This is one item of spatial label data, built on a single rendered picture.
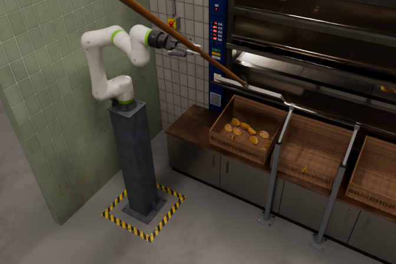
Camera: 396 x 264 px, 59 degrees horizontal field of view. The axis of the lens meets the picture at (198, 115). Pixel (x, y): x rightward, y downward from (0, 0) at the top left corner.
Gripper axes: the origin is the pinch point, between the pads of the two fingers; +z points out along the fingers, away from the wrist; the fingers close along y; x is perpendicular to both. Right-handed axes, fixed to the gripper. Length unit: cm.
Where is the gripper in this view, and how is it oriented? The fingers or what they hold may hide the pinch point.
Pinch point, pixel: (194, 49)
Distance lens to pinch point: 180.7
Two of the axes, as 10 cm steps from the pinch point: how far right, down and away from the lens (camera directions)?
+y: -3.1, 9.5, 0.2
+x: -3.8, -1.0, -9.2
